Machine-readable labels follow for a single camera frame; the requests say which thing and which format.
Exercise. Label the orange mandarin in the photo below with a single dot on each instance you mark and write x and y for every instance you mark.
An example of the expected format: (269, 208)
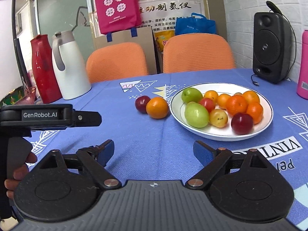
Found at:
(255, 112)
(236, 104)

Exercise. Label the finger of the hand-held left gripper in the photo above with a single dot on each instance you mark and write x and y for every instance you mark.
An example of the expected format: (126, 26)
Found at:
(89, 118)

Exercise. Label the white plate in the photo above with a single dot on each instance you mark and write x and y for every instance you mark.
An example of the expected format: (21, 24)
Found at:
(216, 134)

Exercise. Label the person's left hand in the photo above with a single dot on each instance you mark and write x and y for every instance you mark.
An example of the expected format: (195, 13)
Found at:
(21, 173)

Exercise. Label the yellow snack bag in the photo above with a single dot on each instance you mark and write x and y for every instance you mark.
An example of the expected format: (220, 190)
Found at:
(160, 41)

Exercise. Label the red apple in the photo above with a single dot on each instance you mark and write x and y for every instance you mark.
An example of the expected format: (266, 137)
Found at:
(207, 104)

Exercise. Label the small orange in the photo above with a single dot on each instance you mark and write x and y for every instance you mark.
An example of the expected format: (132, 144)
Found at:
(251, 97)
(223, 100)
(211, 95)

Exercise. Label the pink glass bowl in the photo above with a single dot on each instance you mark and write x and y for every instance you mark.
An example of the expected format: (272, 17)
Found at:
(27, 96)

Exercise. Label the white thermos jug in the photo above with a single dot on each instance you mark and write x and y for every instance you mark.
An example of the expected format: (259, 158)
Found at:
(74, 81)

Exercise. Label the red thermos jug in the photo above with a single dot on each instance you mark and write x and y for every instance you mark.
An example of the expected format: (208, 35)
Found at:
(41, 77)

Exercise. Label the pink bottle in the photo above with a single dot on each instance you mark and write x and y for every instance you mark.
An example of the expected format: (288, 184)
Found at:
(303, 77)

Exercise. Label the pink tote bag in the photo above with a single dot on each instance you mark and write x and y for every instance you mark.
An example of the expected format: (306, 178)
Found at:
(115, 21)

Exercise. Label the black framed whiteboard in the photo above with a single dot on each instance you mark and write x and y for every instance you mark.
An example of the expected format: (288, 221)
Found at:
(7, 41)

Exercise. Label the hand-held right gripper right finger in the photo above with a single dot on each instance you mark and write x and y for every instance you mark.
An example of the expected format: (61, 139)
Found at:
(203, 152)

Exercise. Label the large green jujube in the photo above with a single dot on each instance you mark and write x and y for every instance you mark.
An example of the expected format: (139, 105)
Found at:
(196, 115)

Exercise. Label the round orange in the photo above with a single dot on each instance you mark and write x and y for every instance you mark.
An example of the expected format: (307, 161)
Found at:
(157, 107)

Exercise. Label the black speaker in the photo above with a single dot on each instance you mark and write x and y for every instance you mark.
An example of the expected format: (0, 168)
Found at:
(269, 53)

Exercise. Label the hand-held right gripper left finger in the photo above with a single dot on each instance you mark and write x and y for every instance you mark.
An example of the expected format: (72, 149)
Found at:
(105, 152)

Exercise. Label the yellow red plum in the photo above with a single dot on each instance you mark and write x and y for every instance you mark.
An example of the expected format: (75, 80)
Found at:
(218, 118)

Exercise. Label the small green jujube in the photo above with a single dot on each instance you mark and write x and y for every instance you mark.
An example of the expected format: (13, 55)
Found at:
(191, 95)

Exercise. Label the blue printed tablecloth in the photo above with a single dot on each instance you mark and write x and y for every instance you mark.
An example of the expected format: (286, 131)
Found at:
(149, 134)

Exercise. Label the dark red plum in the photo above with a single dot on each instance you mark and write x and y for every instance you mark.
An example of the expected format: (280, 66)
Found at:
(142, 104)
(242, 123)

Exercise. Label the blue shopping bag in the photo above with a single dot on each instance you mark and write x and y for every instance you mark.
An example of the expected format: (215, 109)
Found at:
(192, 26)

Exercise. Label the orange chair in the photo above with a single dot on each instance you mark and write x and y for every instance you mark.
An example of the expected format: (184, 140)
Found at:
(197, 53)
(115, 62)

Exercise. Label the white wall poster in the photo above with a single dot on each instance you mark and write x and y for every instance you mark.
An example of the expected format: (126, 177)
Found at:
(166, 7)

